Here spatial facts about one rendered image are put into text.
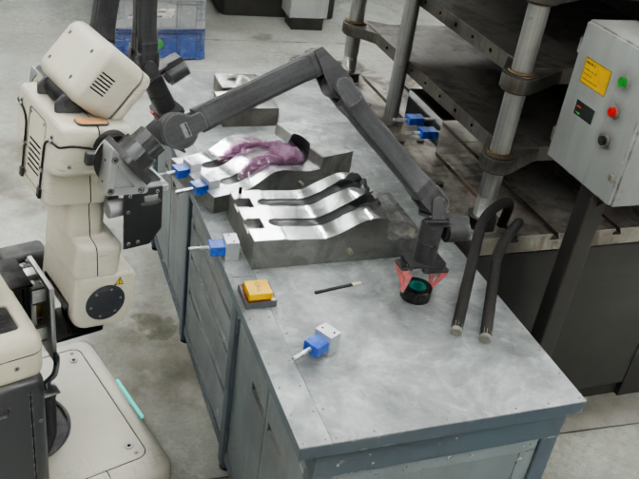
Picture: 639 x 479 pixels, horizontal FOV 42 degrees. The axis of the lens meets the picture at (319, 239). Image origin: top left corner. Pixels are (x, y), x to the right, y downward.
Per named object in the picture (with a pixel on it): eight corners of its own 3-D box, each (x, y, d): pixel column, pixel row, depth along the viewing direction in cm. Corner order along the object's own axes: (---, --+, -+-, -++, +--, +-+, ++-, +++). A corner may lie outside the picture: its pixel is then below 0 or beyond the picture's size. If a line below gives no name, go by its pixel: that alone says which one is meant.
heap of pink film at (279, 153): (242, 182, 244) (244, 159, 240) (212, 157, 256) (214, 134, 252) (313, 167, 259) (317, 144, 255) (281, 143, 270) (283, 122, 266)
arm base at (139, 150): (103, 138, 180) (125, 162, 173) (130, 113, 181) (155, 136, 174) (125, 162, 187) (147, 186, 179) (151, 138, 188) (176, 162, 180)
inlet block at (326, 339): (300, 373, 185) (302, 355, 183) (283, 362, 188) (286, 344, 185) (338, 350, 194) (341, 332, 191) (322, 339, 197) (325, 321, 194)
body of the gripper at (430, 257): (445, 270, 211) (452, 245, 207) (409, 273, 208) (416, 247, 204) (434, 256, 216) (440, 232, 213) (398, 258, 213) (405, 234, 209)
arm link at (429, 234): (418, 214, 207) (428, 225, 202) (443, 213, 209) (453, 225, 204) (413, 238, 210) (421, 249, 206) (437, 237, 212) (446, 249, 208)
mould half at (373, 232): (251, 269, 217) (256, 226, 210) (227, 218, 238) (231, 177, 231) (421, 255, 235) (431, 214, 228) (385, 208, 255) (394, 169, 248)
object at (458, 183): (468, 257, 252) (474, 236, 248) (325, 87, 353) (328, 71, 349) (685, 238, 281) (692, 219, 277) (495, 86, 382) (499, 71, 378)
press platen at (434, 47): (483, 218, 243) (498, 164, 234) (334, 56, 344) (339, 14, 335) (703, 202, 272) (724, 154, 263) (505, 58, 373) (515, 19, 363)
